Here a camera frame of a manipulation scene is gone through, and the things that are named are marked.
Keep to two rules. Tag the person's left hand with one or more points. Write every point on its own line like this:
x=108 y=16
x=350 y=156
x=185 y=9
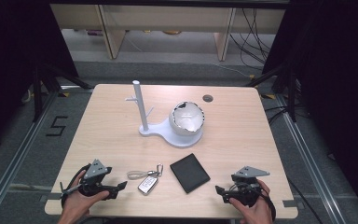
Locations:
x=79 y=205

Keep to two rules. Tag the person's right hand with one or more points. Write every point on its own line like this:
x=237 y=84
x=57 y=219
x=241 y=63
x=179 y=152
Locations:
x=256 y=213

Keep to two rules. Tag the black metal stand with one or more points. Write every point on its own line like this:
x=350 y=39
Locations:
x=292 y=93
x=38 y=93

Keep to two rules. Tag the black wallet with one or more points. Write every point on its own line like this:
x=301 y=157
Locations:
x=189 y=172

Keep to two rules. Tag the white bowl with silver inside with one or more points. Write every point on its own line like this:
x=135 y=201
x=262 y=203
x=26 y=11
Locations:
x=186 y=119

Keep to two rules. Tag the metal floor rail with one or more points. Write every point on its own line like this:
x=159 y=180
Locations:
x=15 y=160
x=310 y=161

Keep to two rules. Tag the beige wooden desk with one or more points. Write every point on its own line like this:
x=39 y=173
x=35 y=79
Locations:
x=167 y=17

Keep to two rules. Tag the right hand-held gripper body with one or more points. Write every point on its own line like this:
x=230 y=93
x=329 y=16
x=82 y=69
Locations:
x=248 y=186

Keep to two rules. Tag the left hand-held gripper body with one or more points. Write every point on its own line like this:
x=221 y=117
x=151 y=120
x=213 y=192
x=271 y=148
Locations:
x=96 y=171

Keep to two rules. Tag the white stand with pole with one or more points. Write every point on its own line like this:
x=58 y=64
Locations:
x=171 y=138

